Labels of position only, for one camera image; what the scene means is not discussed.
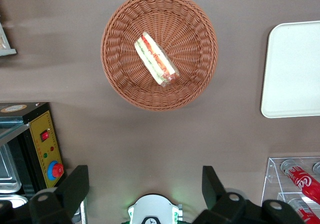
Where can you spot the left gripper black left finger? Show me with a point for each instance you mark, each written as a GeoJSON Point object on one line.
{"type": "Point", "coordinates": [67, 194]}

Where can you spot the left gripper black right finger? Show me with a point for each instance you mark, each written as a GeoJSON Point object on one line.
{"type": "Point", "coordinates": [220, 199]}

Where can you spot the triangle sandwich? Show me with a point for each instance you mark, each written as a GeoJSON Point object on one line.
{"type": "Point", "coordinates": [155, 59]}

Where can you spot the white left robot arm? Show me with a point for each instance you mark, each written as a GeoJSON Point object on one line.
{"type": "Point", "coordinates": [155, 206]}

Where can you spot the brown wicker basket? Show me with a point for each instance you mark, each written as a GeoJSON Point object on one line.
{"type": "Point", "coordinates": [125, 84]}

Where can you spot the cream plastic tray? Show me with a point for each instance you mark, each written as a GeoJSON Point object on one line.
{"type": "Point", "coordinates": [292, 69]}

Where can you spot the tray of snack bags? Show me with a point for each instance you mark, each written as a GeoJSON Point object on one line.
{"type": "Point", "coordinates": [7, 51]}

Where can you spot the steel pan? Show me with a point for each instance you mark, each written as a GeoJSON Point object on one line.
{"type": "Point", "coordinates": [6, 174]}
{"type": "Point", "coordinates": [12, 201]}

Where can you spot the clear acrylic bottle rack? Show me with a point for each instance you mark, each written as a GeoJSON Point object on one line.
{"type": "Point", "coordinates": [273, 174]}

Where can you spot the black food warmer yellow panel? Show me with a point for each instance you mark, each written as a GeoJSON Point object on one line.
{"type": "Point", "coordinates": [46, 126]}

